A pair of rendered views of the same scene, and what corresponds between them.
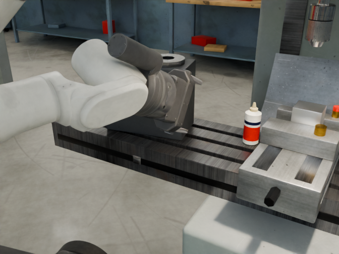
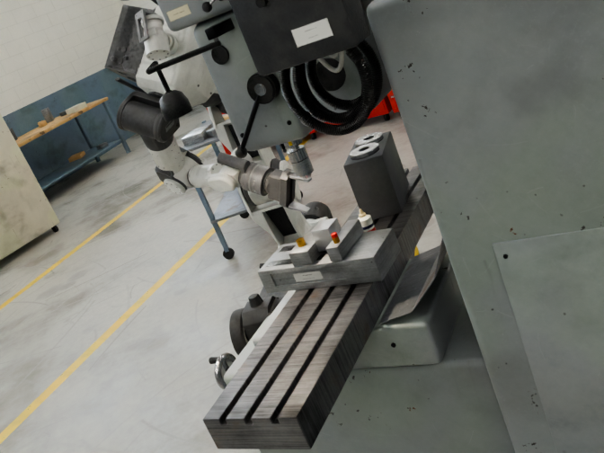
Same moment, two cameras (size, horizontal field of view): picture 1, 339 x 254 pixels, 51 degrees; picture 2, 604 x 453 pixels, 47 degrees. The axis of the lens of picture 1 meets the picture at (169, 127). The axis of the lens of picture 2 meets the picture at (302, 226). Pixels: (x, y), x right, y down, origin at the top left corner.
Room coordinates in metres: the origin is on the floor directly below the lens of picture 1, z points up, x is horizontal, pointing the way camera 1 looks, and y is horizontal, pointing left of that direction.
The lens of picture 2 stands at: (0.75, -1.98, 1.68)
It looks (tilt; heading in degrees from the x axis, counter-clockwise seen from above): 20 degrees down; 93
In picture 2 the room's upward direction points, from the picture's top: 23 degrees counter-clockwise
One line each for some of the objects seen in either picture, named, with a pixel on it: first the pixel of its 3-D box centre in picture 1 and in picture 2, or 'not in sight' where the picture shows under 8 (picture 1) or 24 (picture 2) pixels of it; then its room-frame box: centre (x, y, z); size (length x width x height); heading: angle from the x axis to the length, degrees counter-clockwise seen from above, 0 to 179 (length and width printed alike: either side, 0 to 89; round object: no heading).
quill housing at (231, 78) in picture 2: not in sight; (265, 71); (0.72, -0.30, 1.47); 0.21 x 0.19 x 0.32; 61
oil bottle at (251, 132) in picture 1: (252, 122); (367, 226); (0.82, -0.21, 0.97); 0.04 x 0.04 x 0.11
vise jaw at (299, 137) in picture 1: (299, 137); (312, 244); (0.67, -0.27, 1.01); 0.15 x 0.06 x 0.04; 58
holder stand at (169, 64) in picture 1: (150, 92); (377, 173); (0.92, 0.05, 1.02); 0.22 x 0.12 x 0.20; 71
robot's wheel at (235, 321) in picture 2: not in sight; (246, 333); (0.28, 0.41, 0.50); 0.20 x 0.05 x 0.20; 73
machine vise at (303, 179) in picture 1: (300, 147); (325, 254); (0.69, -0.29, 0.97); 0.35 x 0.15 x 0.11; 148
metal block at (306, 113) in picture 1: (307, 119); (327, 235); (0.72, -0.30, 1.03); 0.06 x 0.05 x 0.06; 58
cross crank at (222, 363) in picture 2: not in sight; (235, 370); (0.29, -0.05, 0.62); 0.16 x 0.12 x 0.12; 151
